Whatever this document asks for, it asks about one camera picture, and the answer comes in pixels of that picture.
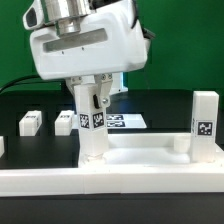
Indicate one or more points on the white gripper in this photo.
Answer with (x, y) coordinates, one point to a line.
(78, 38)

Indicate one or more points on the white desk top tray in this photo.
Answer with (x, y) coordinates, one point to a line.
(149, 149)

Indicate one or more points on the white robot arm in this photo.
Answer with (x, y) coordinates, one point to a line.
(76, 38)

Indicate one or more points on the fiducial marker sheet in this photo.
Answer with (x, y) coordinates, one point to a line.
(125, 121)

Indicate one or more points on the white front fence wall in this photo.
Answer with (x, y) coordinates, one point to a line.
(124, 180)

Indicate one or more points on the white fence wall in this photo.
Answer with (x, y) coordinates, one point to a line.
(124, 180)
(1, 146)

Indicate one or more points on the white left fence wall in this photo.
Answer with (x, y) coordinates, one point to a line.
(1, 146)

